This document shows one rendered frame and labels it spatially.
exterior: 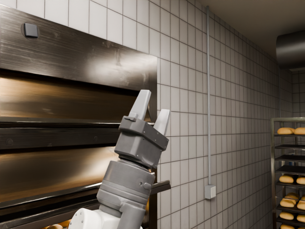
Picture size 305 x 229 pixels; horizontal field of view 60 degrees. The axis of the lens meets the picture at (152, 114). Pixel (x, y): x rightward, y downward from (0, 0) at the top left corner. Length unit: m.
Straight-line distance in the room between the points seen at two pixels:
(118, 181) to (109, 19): 0.97
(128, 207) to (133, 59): 1.02
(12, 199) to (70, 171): 0.24
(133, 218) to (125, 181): 0.06
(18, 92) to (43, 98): 0.09
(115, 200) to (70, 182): 0.66
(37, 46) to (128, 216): 0.77
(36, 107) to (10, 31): 0.27
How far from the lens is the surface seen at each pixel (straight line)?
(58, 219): 0.94
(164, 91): 1.54
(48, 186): 1.05
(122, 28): 1.36
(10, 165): 1.01
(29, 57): 1.04
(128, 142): 0.46
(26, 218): 0.89
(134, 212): 0.43
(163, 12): 1.66
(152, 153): 0.49
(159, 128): 0.54
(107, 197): 0.46
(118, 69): 1.28
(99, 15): 1.28
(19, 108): 0.99
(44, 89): 1.07
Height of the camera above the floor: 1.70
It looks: 3 degrees up
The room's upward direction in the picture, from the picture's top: straight up
